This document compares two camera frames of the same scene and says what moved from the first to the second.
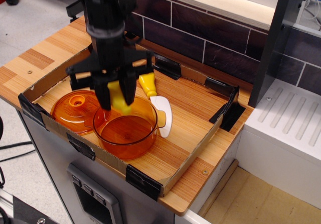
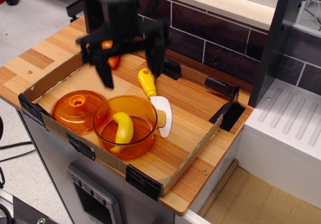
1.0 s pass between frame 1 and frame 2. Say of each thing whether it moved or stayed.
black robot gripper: moved
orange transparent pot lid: stayed
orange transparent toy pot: stayed
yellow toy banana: moved
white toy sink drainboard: stayed
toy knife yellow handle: stayed
